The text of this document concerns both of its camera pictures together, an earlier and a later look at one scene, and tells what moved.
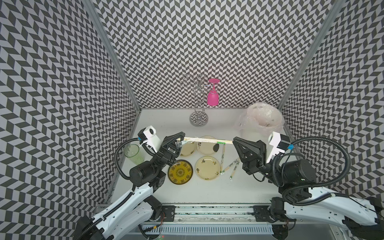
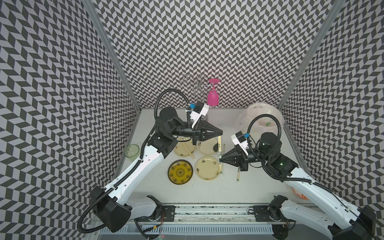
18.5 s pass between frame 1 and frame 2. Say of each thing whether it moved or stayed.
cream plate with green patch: stayed
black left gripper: moved
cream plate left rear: stayed
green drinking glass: stayed
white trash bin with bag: stayed
